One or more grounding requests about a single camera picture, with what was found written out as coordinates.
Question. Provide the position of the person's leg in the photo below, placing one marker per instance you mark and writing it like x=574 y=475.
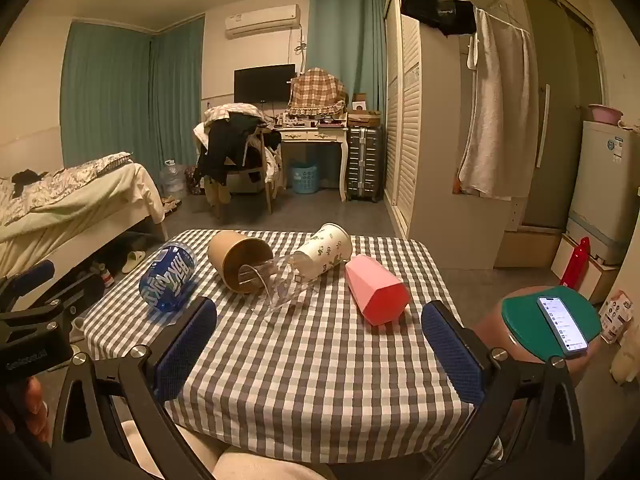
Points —
x=250 y=466

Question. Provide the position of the smartphone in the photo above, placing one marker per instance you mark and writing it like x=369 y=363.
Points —
x=562 y=325

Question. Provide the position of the white low box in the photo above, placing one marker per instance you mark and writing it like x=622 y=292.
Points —
x=602 y=276

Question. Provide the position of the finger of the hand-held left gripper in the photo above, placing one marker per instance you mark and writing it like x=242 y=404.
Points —
x=86 y=286
x=30 y=278

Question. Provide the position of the printed paper bag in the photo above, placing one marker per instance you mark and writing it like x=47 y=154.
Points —
x=617 y=316

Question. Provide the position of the frosted glass door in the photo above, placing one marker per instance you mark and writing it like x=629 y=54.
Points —
x=555 y=110

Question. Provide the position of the dark bag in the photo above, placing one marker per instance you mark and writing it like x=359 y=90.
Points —
x=193 y=181

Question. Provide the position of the brown paper cup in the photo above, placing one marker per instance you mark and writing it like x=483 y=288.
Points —
x=225 y=255

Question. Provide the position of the person's left hand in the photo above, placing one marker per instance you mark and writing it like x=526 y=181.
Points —
x=35 y=405

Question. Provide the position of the blue plastic basket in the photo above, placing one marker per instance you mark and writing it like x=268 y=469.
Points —
x=304 y=179

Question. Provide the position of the white small fridge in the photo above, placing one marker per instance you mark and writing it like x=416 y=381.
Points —
x=600 y=185

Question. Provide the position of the pile of clothes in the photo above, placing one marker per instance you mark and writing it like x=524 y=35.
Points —
x=222 y=147

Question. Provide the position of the white louvered wardrobe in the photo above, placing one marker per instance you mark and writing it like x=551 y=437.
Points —
x=407 y=110

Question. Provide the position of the green top round stool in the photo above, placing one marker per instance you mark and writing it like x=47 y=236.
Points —
x=522 y=320

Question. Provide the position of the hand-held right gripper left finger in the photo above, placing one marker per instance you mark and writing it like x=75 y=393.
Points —
x=184 y=352

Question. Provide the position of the silver ribbed suitcase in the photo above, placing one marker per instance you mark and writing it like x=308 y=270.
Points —
x=365 y=165

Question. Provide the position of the white air conditioner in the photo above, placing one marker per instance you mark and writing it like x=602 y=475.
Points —
x=262 y=21

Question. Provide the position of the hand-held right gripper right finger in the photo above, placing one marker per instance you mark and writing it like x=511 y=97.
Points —
x=454 y=355

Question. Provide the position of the teal curtain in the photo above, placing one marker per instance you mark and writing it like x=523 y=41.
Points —
x=350 y=35
x=105 y=95
x=177 y=90

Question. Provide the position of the clear water jug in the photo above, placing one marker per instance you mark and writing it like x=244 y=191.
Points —
x=173 y=180

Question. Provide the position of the pink faceted cup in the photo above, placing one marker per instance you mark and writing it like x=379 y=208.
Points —
x=375 y=290

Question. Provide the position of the white leaf-patterned paper cup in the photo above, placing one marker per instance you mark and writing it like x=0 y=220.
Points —
x=325 y=255

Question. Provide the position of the pink plastic basin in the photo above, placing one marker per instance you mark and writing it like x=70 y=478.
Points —
x=605 y=113

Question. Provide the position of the white hanging towel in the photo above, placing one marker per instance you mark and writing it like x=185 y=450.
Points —
x=495 y=110

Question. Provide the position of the clear plastic cup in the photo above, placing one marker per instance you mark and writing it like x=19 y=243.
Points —
x=287 y=274

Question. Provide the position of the black flat television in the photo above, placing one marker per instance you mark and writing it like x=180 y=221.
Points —
x=264 y=83

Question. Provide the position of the plaid cloth cover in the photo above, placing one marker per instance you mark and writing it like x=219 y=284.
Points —
x=317 y=90

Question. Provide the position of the cardboard box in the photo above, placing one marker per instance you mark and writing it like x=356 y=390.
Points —
x=365 y=119

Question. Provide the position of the white dressing desk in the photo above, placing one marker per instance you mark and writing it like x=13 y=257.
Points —
x=310 y=135

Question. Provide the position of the black hanging garment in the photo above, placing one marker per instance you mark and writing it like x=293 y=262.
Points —
x=435 y=10

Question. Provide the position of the floral quilt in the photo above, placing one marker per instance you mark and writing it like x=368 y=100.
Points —
x=60 y=182

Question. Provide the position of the white slipper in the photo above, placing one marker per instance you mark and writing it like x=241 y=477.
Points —
x=133 y=261

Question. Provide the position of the red bottle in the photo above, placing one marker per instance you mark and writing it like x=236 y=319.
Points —
x=575 y=265

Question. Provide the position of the grey white checkered tablecloth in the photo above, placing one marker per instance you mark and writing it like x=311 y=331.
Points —
x=310 y=360

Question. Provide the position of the wooden chair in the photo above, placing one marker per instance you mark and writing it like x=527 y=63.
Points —
x=267 y=180

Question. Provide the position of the bed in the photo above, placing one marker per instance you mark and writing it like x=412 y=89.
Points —
x=75 y=220

